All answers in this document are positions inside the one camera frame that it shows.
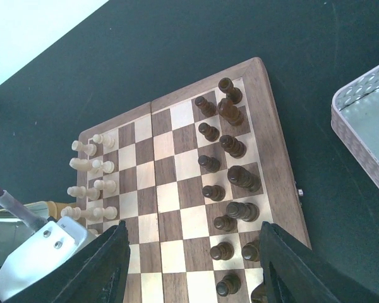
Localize yellow tin box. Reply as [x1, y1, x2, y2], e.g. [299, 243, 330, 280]
[0, 201, 61, 266]

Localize dark chess pawn one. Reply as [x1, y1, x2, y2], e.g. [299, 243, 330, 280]
[195, 96, 217, 117]

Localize white chess bishop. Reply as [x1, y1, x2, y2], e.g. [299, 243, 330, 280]
[67, 186, 100, 200]

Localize dark chess pawn four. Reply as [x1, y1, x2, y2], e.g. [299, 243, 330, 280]
[202, 185, 226, 201]

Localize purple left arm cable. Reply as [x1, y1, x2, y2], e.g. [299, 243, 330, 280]
[0, 175, 48, 233]

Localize dark chess bishop near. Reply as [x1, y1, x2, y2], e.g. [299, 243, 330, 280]
[241, 240, 260, 262]

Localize clear plastic tray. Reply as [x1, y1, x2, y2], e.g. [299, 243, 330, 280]
[331, 65, 379, 189]

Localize dark chess pawn two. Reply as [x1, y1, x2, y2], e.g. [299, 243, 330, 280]
[198, 122, 220, 142]

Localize white chess queen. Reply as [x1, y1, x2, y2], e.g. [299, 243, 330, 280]
[88, 229, 99, 237]

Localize dark chess knight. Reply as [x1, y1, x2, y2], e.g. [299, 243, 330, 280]
[217, 98, 244, 126]
[250, 283, 268, 303]

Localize dark chess rook far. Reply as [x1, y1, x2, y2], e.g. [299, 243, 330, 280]
[218, 78, 243, 104]

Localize white chess rook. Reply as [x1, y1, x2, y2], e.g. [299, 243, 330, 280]
[71, 140, 97, 157]

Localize white chess knight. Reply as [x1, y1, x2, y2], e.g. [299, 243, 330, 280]
[69, 158, 93, 172]

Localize dark chess queen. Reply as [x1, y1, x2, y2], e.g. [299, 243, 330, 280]
[227, 165, 262, 193]

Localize white chess pawn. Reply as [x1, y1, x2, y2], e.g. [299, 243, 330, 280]
[92, 134, 115, 148]
[92, 160, 115, 174]
[93, 180, 117, 193]
[93, 206, 117, 220]

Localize dark chess king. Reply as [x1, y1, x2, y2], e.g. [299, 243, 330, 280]
[226, 201, 260, 222]

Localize dark chess knight far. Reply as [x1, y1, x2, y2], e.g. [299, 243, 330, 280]
[217, 98, 244, 126]

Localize dark chess pawn seven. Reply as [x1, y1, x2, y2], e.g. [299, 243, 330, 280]
[215, 273, 241, 297]

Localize dark chess pawn six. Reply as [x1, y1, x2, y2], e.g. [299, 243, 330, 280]
[209, 242, 234, 261]

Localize dark chess pawn three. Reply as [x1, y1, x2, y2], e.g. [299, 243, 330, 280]
[198, 155, 220, 172]

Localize wooden chess board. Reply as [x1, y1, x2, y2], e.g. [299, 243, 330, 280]
[76, 57, 310, 302]

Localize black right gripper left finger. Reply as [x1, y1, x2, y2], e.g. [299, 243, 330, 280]
[9, 220, 131, 302]

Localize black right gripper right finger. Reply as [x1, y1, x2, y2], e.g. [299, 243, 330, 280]
[260, 222, 379, 302]

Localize dark chess knight near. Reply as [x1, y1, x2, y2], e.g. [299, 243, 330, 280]
[250, 283, 268, 303]

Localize dark chess pawn five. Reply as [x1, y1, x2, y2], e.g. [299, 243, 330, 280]
[213, 215, 237, 232]

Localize dark chess bishop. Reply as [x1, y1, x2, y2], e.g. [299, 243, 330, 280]
[241, 240, 260, 262]
[219, 135, 246, 158]

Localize dark chess bishop far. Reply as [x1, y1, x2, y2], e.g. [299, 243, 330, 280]
[219, 135, 246, 158]

